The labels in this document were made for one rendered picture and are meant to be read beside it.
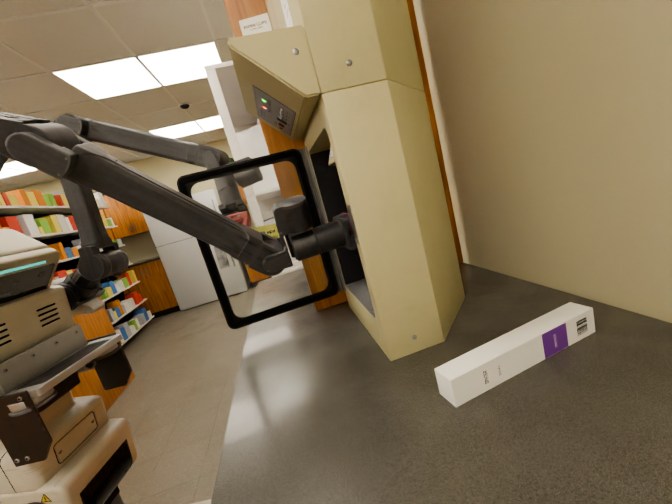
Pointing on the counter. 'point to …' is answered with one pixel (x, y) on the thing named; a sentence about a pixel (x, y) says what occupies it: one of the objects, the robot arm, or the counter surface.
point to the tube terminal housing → (383, 165)
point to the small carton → (255, 24)
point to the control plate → (273, 111)
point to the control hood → (277, 72)
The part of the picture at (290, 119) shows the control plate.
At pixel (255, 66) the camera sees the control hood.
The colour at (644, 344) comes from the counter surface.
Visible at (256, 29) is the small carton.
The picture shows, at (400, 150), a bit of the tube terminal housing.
